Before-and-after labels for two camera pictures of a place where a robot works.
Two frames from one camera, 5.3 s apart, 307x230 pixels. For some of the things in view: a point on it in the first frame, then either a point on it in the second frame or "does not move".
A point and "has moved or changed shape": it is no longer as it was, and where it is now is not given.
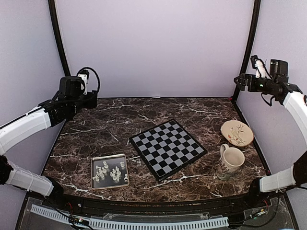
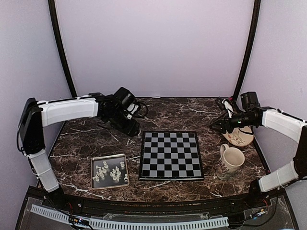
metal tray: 109,171 does not move
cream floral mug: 231,158 does not move
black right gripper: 245,76 -> 225,121
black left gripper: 91,102 -> 131,130
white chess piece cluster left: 102,170 does not move
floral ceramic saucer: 237,132 does not move
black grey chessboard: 166,148 has moved or changed shape
